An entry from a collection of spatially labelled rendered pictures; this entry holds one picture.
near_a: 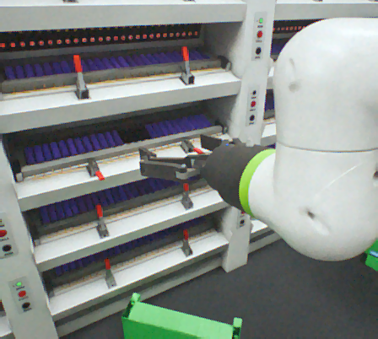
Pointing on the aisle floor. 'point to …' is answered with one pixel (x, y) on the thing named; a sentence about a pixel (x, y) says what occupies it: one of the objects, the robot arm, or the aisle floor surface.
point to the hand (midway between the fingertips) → (175, 148)
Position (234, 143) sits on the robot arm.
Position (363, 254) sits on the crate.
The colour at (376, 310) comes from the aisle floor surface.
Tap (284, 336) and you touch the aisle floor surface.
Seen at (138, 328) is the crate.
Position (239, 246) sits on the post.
